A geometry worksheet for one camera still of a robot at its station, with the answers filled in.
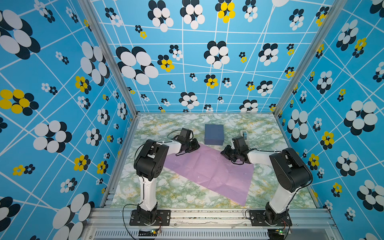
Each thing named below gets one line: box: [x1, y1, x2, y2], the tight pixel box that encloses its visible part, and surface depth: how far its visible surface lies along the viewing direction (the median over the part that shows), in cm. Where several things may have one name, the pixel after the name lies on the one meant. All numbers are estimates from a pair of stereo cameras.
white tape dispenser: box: [240, 130, 248, 140], surface depth 104 cm
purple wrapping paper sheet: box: [163, 143, 255, 206], surface depth 90 cm
